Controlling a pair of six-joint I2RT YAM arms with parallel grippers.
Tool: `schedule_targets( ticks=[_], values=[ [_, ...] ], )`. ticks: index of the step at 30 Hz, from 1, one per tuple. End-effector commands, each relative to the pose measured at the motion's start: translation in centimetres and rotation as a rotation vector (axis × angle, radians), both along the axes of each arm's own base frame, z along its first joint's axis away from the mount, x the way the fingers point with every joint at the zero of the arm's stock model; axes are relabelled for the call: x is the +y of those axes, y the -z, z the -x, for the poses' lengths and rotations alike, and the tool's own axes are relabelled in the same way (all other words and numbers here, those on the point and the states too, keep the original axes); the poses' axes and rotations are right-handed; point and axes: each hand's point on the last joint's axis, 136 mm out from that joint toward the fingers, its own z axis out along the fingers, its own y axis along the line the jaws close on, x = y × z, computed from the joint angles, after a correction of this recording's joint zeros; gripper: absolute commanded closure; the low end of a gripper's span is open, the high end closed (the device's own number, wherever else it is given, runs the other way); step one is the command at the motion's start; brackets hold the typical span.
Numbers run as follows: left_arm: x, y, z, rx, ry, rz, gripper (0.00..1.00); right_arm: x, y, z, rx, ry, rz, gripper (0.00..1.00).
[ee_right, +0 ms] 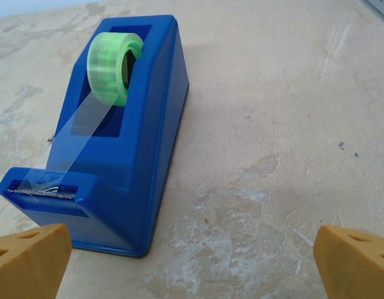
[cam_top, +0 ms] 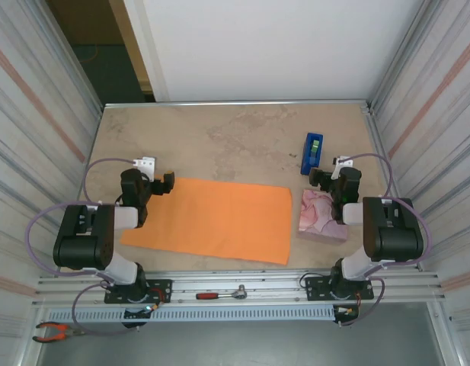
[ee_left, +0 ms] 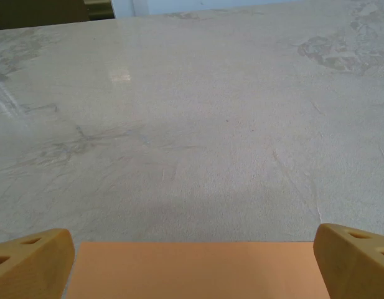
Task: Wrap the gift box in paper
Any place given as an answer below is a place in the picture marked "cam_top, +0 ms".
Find white slotted cable duct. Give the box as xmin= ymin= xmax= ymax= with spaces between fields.
xmin=46 ymin=304 xmax=337 ymax=323

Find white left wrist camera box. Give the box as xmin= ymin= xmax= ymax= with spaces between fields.
xmin=132 ymin=155 xmax=158 ymax=181

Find pink marbled gift box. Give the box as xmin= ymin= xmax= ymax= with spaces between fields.
xmin=297 ymin=188 xmax=350 ymax=248

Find orange handled pliers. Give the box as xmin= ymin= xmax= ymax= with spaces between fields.
xmin=31 ymin=322 xmax=87 ymax=343

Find red handled ratchet wrench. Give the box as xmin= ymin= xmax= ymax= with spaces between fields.
xmin=195 ymin=284 xmax=249 ymax=301

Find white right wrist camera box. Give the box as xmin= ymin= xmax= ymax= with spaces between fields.
xmin=331 ymin=155 xmax=356 ymax=180

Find blue tape dispenser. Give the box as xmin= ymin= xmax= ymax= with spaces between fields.
xmin=300 ymin=132 xmax=325 ymax=176

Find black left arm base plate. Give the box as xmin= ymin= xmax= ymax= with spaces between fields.
xmin=104 ymin=278 xmax=173 ymax=305

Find tan wooden door jamb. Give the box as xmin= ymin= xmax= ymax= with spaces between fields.
xmin=107 ymin=0 xmax=155 ymax=103

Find wide aluminium extrusion rail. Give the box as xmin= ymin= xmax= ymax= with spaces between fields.
xmin=31 ymin=268 xmax=447 ymax=309

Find orange wrapping paper sheet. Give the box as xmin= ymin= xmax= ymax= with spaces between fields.
xmin=119 ymin=176 xmax=293 ymax=267

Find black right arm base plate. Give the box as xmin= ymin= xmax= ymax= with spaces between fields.
xmin=305 ymin=274 xmax=375 ymax=302

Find black electronics module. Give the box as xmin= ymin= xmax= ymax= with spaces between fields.
xmin=121 ymin=304 xmax=160 ymax=329
xmin=332 ymin=304 xmax=360 ymax=328

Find orange floor cable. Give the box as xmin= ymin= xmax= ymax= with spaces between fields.
xmin=78 ymin=43 xmax=98 ymax=65

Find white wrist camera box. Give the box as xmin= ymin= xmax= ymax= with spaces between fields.
xmin=331 ymin=155 xmax=356 ymax=180
xmin=132 ymin=155 xmax=158 ymax=181

